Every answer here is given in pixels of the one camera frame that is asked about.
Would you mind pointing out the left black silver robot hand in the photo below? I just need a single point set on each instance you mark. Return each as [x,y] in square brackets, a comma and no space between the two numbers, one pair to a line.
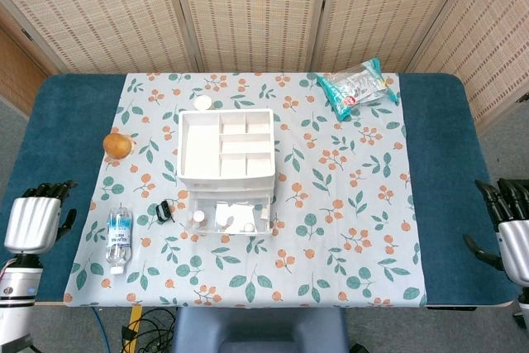
[33,225]

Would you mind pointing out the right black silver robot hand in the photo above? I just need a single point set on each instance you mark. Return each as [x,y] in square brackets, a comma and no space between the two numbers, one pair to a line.
[516,245]

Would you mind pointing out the amber jelly cup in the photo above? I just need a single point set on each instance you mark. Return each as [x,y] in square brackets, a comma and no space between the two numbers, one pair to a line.
[117,145]

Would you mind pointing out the small black clip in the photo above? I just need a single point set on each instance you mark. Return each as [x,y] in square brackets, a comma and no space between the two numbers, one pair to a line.
[164,211]

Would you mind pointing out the clear plastic drawer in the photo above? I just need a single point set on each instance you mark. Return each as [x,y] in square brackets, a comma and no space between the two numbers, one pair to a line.
[231,229]
[229,187]
[227,181]

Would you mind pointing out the white drawer organizer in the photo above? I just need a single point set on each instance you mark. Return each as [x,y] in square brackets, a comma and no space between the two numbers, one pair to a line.
[198,146]

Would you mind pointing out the clear water bottle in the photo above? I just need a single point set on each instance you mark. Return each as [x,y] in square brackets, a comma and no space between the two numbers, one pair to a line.
[119,239]

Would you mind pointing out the teal table cover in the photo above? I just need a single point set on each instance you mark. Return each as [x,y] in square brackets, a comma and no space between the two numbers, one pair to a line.
[454,163]

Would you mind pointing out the brown wooden door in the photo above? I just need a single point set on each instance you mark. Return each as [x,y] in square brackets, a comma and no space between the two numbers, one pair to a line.
[16,76]

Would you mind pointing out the floral print tablecloth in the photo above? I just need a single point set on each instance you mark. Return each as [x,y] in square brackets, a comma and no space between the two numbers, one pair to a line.
[330,212]

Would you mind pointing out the small white round jar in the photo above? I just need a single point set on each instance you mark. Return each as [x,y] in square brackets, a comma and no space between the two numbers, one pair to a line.
[202,101]

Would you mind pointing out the teal snack bag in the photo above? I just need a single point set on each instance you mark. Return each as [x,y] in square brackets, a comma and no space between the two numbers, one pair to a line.
[355,88]

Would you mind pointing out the small white cylinder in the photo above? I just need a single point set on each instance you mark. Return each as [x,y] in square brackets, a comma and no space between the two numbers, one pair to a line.
[263,214]

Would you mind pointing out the blue padded seat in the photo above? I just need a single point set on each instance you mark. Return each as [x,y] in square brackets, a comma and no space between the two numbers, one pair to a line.
[256,330]

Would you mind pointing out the bamboo folding screen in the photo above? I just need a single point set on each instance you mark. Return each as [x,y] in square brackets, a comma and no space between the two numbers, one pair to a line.
[256,10]

